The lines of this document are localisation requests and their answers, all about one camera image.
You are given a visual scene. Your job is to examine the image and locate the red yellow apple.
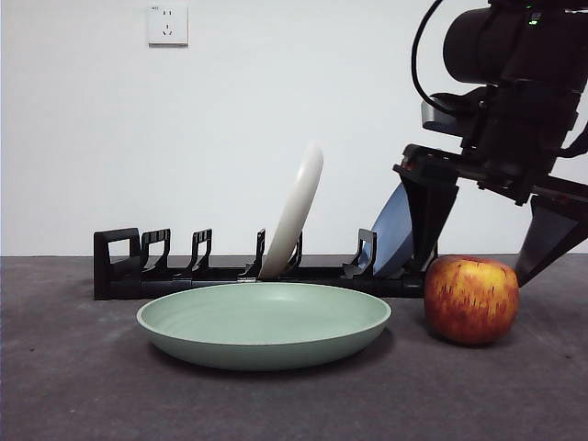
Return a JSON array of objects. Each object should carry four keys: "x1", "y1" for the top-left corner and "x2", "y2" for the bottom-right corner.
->
[{"x1": 423, "y1": 254, "x2": 521, "y2": 347}]

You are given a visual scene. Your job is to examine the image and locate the green plate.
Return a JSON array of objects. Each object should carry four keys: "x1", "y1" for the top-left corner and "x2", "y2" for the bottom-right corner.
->
[{"x1": 136, "y1": 282, "x2": 393, "y2": 372}]

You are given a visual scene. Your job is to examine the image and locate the blue plate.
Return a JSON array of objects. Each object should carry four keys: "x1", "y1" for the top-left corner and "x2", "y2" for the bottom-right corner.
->
[{"x1": 369, "y1": 182, "x2": 414, "y2": 278}]

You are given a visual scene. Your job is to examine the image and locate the white plate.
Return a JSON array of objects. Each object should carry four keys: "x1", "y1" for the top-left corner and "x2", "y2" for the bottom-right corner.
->
[{"x1": 257, "y1": 140, "x2": 325, "y2": 281}]

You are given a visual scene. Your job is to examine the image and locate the black plate rack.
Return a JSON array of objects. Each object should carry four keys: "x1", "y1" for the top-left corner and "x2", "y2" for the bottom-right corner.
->
[{"x1": 93, "y1": 227, "x2": 426, "y2": 300}]

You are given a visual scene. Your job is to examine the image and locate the pale grey camera box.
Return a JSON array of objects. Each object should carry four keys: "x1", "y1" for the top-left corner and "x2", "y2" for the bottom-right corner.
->
[{"x1": 421, "y1": 93, "x2": 488, "y2": 137}]

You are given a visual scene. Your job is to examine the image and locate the black cable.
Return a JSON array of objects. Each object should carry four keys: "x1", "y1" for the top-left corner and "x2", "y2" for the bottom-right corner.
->
[{"x1": 411, "y1": 0, "x2": 447, "y2": 111}]

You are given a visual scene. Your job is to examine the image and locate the white wall socket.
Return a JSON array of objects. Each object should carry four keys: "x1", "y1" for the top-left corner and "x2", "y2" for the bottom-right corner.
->
[{"x1": 147, "y1": 4, "x2": 189, "y2": 48}]

